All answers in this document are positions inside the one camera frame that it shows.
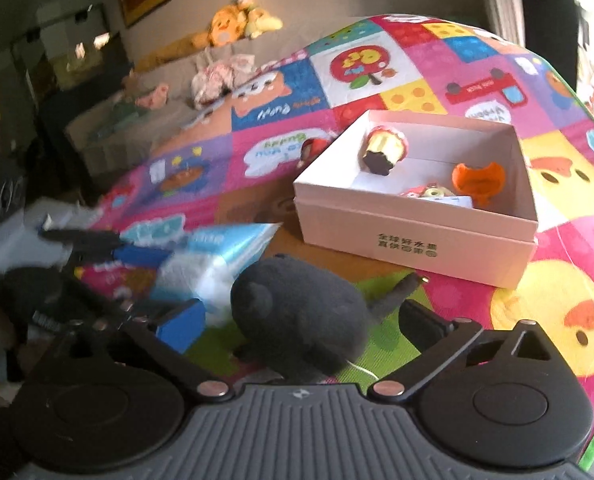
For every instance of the dark glass cabinet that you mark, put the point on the dark glass cabinet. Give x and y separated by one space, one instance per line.
72 60

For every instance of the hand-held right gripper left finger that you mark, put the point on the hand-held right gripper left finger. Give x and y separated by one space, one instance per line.
182 327

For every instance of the small pink plush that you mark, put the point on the small pink plush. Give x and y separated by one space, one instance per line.
154 95

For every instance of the colourful cartoon play mat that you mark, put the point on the colourful cartoon play mat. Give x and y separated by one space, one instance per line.
277 120

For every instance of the pink and yellow cupcake toy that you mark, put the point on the pink and yellow cupcake toy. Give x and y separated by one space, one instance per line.
384 147

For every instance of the yellow green plush toy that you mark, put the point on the yellow green plush toy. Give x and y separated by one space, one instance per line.
262 20

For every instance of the black plush toy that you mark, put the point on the black plush toy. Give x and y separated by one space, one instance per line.
297 310

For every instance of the small colourful round toy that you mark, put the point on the small colourful round toy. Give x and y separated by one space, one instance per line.
429 191

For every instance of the orange plastic toy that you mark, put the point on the orange plastic toy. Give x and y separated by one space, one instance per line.
477 180

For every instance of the beige sofa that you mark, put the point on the beige sofa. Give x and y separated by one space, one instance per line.
142 130

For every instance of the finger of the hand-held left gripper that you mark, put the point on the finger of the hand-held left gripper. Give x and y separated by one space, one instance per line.
97 294
142 256

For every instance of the red toy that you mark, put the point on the red toy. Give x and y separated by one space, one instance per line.
314 147

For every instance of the pink crumpled clothing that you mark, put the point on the pink crumpled clothing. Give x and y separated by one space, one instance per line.
217 77

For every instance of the blue wet wipes pack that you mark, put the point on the blue wet wipes pack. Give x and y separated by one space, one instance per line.
212 260

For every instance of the pink cardboard box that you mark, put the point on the pink cardboard box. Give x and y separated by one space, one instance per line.
402 255

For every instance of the orange yellow plush toy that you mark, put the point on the orange yellow plush toy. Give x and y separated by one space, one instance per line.
227 27

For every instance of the small white box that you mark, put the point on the small white box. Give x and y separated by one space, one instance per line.
452 201

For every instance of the long yellow plush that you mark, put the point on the long yellow plush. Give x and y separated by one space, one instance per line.
177 52

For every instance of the beige curtain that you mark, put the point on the beige curtain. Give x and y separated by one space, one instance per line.
502 0

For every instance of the white blurred object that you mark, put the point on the white blurred object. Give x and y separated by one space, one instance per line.
22 230

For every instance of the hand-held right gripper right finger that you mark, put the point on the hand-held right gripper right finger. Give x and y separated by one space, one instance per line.
422 325

